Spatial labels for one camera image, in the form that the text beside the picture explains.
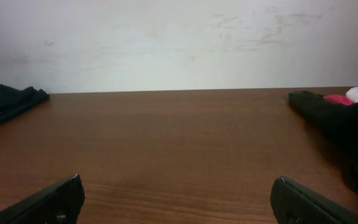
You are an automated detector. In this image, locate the red t-shirt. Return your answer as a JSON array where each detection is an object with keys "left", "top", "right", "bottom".
[{"left": 323, "top": 94, "right": 354, "bottom": 106}]

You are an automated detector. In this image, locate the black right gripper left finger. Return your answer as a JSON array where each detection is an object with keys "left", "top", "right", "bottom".
[{"left": 0, "top": 174, "right": 85, "bottom": 224}]

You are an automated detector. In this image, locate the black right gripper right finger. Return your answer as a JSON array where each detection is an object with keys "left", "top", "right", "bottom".
[{"left": 270, "top": 176, "right": 358, "bottom": 224}]

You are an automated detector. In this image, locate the folded navy blue garment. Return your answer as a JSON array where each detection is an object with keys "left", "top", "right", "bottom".
[{"left": 0, "top": 84, "right": 50, "bottom": 124}]

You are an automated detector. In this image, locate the black t-shirt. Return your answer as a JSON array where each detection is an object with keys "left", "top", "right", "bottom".
[{"left": 288, "top": 91, "right": 358, "bottom": 194}]

